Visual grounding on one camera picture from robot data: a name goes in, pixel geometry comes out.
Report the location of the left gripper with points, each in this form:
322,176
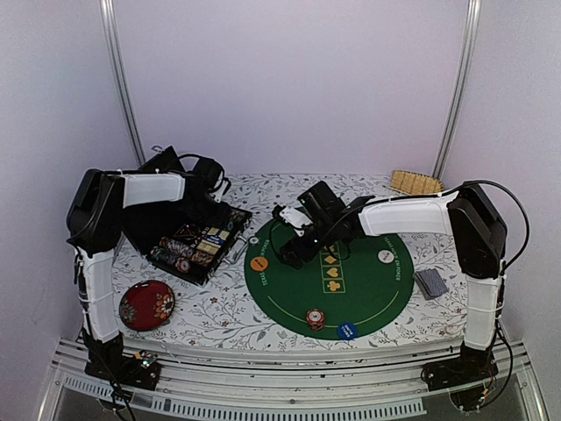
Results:
197,216

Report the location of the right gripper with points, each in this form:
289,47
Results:
288,248

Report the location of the white dealer button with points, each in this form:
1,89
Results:
386,256

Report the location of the red five chip stack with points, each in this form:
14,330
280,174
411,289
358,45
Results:
182,265

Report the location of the orange big blind button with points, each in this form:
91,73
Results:
259,264

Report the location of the blue small blind button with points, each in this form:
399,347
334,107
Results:
347,331

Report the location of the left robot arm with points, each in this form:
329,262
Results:
94,221

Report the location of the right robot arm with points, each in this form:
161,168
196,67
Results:
465,213

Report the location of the yellow playing card box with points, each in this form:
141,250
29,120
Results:
212,239

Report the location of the black poker chip case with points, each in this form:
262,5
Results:
163,231

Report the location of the green round poker mat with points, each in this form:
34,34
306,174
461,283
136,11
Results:
348,284

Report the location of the woven bamboo tray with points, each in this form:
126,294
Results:
414,184

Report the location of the grey playing card deck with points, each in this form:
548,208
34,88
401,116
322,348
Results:
431,283

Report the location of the red floral plate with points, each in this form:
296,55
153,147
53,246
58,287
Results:
146,305

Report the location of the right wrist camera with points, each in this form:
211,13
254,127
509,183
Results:
296,219

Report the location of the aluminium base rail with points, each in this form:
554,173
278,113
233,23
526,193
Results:
201,383

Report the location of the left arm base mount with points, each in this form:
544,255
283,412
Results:
141,371

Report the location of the left metal frame post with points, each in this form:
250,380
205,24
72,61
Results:
110,30

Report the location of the metal frame post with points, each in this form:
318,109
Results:
110,30
465,61

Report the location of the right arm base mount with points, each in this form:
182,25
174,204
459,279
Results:
468,372

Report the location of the right metal frame post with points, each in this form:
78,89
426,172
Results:
465,61

